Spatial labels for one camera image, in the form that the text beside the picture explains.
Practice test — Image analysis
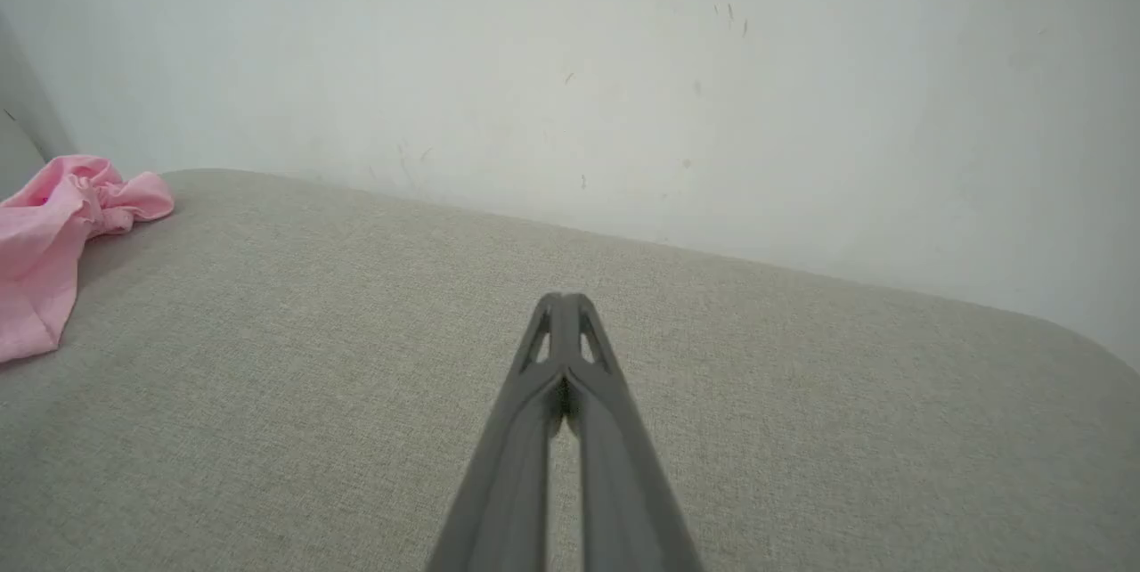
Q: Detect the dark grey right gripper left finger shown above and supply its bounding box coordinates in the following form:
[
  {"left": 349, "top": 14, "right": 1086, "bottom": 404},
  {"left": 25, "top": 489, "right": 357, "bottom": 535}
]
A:
[{"left": 426, "top": 292, "right": 566, "bottom": 572}]

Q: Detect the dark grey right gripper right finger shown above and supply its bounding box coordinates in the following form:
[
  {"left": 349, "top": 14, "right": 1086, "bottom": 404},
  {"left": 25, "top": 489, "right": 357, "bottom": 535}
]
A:
[{"left": 561, "top": 292, "right": 706, "bottom": 572}]

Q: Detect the pink cloth with white label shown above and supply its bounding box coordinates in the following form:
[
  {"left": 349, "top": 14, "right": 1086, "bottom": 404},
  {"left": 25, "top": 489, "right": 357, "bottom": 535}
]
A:
[{"left": 0, "top": 155, "right": 176, "bottom": 365}]

